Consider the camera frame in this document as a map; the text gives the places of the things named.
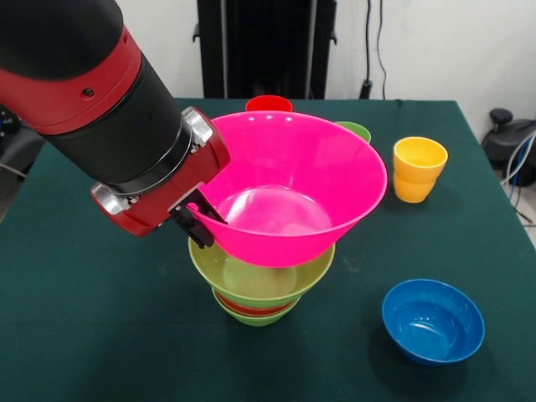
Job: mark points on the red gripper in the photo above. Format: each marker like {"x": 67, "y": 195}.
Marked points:
{"x": 176, "y": 184}

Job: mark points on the large green bowl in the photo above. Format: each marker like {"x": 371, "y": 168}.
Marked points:
{"x": 259, "y": 280}

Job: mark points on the red bowl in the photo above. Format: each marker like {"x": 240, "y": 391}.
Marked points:
{"x": 251, "y": 309}

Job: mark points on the large pink bowl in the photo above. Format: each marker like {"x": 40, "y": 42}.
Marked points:
{"x": 301, "y": 176}

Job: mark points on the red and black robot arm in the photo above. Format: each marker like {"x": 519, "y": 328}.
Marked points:
{"x": 84, "y": 92}

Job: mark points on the small green bowl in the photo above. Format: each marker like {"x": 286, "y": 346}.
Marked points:
{"x": 255, "y": 321}

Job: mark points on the red cup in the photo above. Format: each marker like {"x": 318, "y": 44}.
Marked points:
{"x": 268, "y": 104}

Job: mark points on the dark green tablecloth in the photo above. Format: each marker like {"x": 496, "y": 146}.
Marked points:
{"x": 84, "y": 335}

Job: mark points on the green cup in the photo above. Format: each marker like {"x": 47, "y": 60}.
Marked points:
{"x": 358, "y": 130}

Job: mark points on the black wheeled base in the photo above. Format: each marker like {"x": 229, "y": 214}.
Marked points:
{"x": 17, "y": 146}
{"x": 502, "y": 142}

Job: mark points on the yellow cup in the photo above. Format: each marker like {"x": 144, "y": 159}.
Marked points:
{"x": 419, "y": 176}

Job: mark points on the blue bowl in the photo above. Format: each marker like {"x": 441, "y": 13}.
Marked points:
{"x": 433, "y": 331}

